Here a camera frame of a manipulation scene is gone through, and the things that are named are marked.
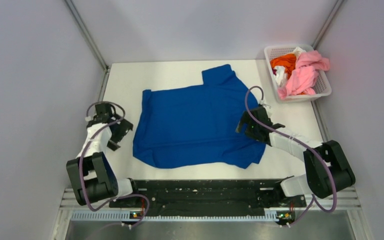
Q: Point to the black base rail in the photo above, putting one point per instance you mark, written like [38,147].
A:
[200,189]

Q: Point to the aluminium frame rail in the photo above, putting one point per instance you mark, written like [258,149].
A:
[195,210]

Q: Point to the white plastic laundry basket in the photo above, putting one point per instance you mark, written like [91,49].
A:
[322,86]

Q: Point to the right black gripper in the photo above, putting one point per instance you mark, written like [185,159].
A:
[247,118]

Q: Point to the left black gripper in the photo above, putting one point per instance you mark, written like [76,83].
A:
[124,126]

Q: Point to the white t shirt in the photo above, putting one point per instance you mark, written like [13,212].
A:
[279,71]

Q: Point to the orange t shirt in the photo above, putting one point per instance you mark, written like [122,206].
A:
[288,61]

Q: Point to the pink t shirt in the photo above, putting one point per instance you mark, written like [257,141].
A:
[304,77]

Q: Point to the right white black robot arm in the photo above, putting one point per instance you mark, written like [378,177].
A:
[327,170]

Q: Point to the blue t shirt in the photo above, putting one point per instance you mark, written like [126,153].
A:
[197,124]

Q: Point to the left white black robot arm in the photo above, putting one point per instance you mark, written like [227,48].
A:
[91,176]

